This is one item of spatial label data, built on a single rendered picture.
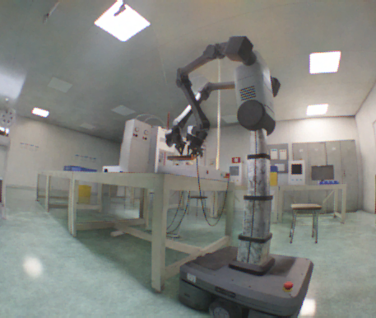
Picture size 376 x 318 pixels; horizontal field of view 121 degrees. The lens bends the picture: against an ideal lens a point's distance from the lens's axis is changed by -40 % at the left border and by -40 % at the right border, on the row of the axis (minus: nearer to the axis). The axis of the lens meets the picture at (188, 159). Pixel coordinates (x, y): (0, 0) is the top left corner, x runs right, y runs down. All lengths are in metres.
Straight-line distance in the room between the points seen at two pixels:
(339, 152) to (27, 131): 10.60
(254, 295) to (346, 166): 4.84
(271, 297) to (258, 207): 0.43
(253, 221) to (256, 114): 0.52
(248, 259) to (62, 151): 8.16
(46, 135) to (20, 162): 1.62
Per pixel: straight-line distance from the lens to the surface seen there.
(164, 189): 0.98
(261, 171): 0.90
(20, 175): 8.12
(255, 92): 0.97
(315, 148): 5.24
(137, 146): 1.54
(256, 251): 0.92
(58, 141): 8.47
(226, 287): 0.84
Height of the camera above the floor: 0.68
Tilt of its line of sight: 9 degrees up
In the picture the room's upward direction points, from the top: 3 degrees clockwise
